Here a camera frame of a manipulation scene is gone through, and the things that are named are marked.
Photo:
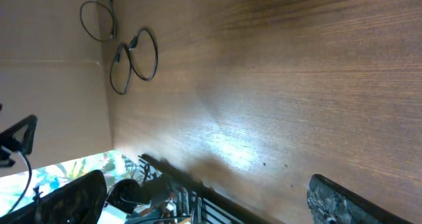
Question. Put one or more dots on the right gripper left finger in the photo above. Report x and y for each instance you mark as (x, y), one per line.
(80, 201)

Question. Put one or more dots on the patterned floor mat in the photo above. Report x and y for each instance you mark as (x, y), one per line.
(113, 164)

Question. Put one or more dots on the cluttered equipment under table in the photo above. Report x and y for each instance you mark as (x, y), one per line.
(164, 194)

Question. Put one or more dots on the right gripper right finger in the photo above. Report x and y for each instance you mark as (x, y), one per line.
(330, 202)

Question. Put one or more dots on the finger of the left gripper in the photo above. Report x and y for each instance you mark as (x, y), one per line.
(20, 137)

